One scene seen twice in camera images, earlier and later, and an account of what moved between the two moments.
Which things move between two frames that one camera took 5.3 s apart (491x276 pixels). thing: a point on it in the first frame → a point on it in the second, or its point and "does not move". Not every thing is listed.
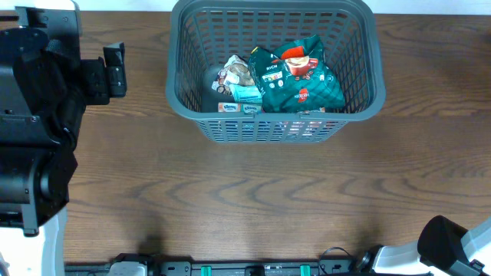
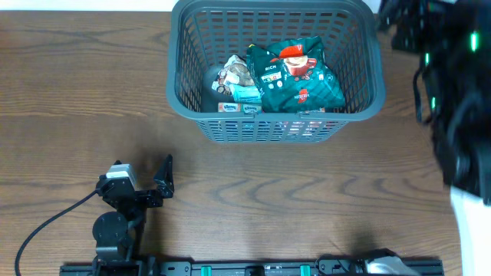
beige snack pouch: [236, 71] does not move
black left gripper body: [93, 90] → [147, 199]
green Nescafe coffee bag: [295, 78] does not move
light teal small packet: [245, 94] does not move
